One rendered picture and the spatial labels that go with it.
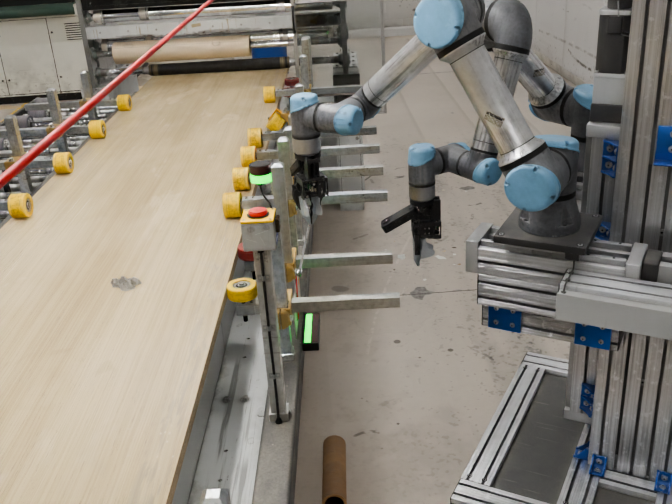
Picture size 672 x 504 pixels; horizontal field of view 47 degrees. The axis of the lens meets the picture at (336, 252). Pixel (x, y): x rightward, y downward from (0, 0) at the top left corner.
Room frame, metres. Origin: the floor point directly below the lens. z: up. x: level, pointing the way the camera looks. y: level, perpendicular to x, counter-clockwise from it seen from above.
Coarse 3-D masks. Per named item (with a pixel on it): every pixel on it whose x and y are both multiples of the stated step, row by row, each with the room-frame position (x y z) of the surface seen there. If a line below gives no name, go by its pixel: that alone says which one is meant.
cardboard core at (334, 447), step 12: (324, 444) 2.22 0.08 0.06; (336, 444) 2.20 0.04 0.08; (324, 456) 2.16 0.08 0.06; (336, 456) 2.13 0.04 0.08; (324, 468) 2.09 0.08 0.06; (336, 468) 2.07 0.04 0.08; (324, 480) 2.03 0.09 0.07; (336, 480) 2.01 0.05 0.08; (324, 492) 1.97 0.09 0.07; (336, 492) 1.96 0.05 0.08
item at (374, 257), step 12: (360, 252) 2.09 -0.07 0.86; (372, 252) 2.08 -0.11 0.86; (384, 252) 2.08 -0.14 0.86; (252, 264) 2.07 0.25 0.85; (312, 264) 2.07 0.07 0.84; (324, 264) 2.07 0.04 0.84; (336, 264) 2.07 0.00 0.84; (348, 264) 2.06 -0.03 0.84; (360, 264) 2.06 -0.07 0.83; (372, 264) 2.06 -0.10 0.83
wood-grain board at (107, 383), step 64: (128, 128) 3.51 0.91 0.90; (192, 128) 3.44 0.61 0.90; (64, 192) 2.68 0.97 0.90; (128, 192) 2.63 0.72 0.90; (192, 192) 2.59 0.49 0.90; (0, 256) 2.14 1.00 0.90; (64, 256) 2.11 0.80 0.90; (128, 256) 2.08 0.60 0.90; (192, 256) 2.05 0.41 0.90; (0, 320) 1.73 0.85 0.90; (64, 320) 1.71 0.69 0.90; (128, 320) 1.69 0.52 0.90; (192, 320) 1.67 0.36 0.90; (0, 384) 1.44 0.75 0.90; (64, 384) 1.42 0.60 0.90; (128, 384) 1.41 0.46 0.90; (192, 384) 1.39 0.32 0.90; (0, 448) 1.22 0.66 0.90; (64, 448) 1.20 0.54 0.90; (128, 448) 1.19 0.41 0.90
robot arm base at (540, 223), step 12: (552, 204) 1.74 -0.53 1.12; (564, 204) 1.74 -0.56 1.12; (576, 204) 1.77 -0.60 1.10; (528, 216) 1.78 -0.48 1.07; (540, 216) 1.74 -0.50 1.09; (552, 216) 1.73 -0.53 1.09; (564, 216) 1.74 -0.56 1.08; (576, 216) 1.75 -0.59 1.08; (528, 228) 1.76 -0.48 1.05; (540, 228) 1.73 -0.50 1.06; (552, 228) 1.72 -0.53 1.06; (564, 228) 1.72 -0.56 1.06; (576, 228) 1.74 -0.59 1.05
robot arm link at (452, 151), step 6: (450, 144) 2.13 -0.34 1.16; (456, 144) 2.13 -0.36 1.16; (462, 144) 2.13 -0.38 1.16; (438, 150) 2.09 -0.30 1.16; (444, 150) 2.09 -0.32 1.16; (450, 150) 2.09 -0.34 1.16; (456, 150) 2.08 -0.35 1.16; (462, 150) 2.07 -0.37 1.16; (468, 150) 2.07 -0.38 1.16; (444, 156) 2.08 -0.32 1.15; (450, 156) 2.07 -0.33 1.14; (456, 156) 2.06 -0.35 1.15; (444, 162) 2.07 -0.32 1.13; (450, 162) 2.06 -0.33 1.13; (456, 162) 2.04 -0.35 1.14; (444, 168) 2.07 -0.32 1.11; (450, 168) 2.07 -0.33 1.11; (438, 174) 2.09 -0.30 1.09; (456, 174) 2.06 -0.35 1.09
